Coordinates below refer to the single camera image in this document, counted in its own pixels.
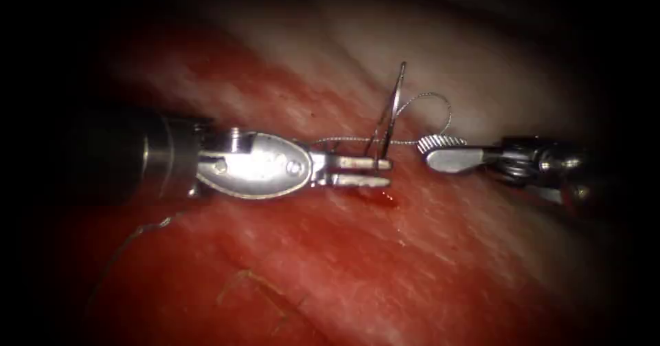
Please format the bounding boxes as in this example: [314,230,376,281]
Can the tissue pad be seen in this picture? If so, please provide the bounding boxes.
[46,0,635,346]

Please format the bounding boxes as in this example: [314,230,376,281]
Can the curved steel needle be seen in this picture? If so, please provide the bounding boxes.
[364,61,408,175]

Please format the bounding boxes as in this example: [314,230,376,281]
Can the blue thread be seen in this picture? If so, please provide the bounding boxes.
[85,91,454,316]

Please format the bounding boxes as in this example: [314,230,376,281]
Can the right arm needle driver jaw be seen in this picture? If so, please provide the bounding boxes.
[426,147,489,175]
[416,133,469,155]

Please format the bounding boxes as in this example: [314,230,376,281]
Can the right arm needle driver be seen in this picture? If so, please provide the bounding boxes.
[483,136,595,208]

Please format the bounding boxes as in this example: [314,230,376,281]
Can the left arm needle driver jaw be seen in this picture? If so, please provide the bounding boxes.
[327,155,393,171]
[329,173,392,189]

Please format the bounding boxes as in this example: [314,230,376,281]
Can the left arm needle driver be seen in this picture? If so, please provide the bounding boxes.
[193,120,332,201]

